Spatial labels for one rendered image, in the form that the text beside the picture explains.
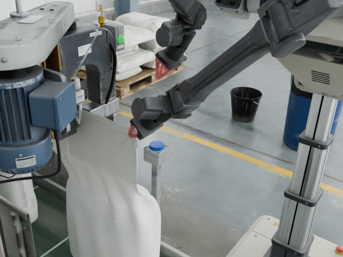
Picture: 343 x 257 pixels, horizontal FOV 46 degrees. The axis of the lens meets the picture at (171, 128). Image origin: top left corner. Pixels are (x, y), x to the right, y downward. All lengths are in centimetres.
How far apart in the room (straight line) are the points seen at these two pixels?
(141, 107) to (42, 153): 28
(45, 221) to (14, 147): 104
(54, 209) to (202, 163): 139
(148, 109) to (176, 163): 205
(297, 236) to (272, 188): 117
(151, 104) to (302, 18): 45
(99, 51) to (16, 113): 48
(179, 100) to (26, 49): 40
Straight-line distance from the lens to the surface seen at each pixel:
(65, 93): 96
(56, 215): 204
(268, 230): 218
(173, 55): 126
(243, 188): 289
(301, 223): 177
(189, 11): 118
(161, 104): 107
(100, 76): 141
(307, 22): 79
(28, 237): 160
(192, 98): 102
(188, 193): 278
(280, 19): 82
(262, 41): 85
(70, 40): 128
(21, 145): 103
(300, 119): 332
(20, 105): 98
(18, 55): 91
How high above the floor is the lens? 166
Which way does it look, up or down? 28 degrees down
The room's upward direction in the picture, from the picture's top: 2 degrees clockwise
